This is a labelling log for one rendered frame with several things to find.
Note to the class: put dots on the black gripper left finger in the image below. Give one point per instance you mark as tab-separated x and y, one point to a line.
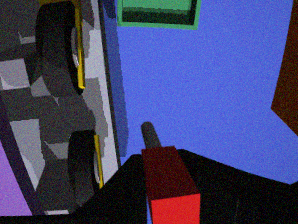
120	201

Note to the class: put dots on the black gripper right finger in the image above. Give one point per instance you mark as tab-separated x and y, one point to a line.
231	196

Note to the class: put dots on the grey ramp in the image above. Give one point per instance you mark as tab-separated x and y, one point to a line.
43	124

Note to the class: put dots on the red-headed grey pin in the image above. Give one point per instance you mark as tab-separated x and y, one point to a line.
173	198

